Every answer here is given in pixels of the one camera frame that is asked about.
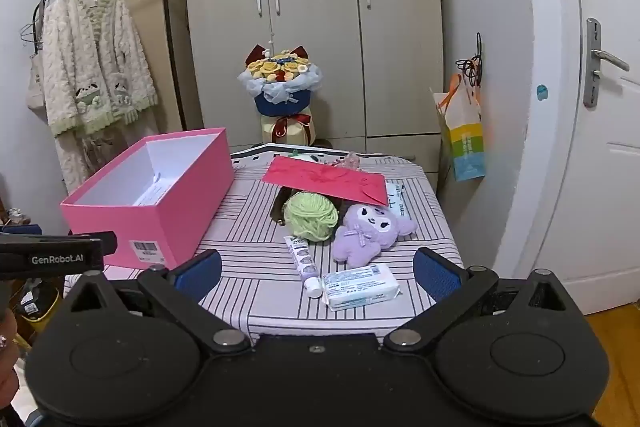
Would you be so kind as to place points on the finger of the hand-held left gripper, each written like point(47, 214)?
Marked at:
point(102, 242)

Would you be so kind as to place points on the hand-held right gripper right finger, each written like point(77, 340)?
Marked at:
point(435, 277)

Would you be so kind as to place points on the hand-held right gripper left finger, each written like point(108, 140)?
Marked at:
point(200, 273)

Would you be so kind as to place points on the pink cardboard box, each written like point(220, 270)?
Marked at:
point(165, 217)

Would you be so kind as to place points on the purple plush toy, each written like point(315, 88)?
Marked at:
point(365, 232)

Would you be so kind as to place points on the green yarn ball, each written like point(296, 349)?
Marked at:
point(310, 214)

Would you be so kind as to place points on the dark item with label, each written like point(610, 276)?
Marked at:
point(37, 307)

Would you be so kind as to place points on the small pale item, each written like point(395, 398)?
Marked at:
point(15, 217)

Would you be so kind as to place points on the striped table cloth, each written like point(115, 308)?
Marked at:
point(260, 267)

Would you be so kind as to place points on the white tissue packet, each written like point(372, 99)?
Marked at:
point(360, 287)

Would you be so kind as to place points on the white flat tube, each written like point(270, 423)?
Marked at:
point(397, 204)

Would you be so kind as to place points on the fluffy white pajama pants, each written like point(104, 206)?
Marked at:
point(75, 157)

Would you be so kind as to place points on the white purple cream tube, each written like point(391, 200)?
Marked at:
point(302, 257)

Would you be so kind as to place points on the colourful paper bag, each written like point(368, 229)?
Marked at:
point(467, 147)

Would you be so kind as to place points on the red envelope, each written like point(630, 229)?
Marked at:
point(320, 179)

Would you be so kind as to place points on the cream box with red ribbon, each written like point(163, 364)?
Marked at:
point(295, 132)

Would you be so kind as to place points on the cream tote bag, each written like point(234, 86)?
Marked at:
point(36, 82)

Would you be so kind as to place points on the fluffy white pajama jacket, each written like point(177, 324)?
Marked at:
point(85, 52)

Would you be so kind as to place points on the white door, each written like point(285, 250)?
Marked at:
point(610, 182)

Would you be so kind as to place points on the black clothes rack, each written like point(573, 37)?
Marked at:
point(174, 52)

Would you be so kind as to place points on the flower bouquet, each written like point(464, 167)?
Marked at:
point(280, 77)

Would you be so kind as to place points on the blue round sticker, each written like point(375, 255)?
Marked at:
point(542, 92)

